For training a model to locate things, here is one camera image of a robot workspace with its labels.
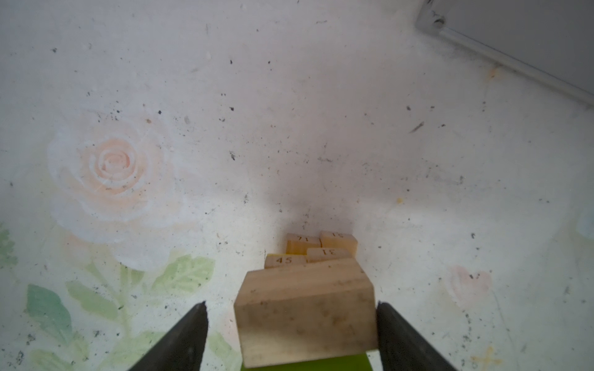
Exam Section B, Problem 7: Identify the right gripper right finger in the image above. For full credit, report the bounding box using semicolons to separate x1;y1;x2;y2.
376;301;456;371

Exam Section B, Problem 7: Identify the green wood block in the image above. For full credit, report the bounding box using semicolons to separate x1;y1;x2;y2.
241;353;373;371

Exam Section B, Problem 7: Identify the silver metal first-aid case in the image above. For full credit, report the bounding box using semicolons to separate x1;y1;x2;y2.
415;0;593;104

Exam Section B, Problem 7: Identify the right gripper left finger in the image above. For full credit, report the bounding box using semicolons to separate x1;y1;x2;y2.
129;301;209;371

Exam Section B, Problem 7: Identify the natural wood block with hole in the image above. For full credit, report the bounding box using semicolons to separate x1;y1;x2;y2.
306;247;353;263

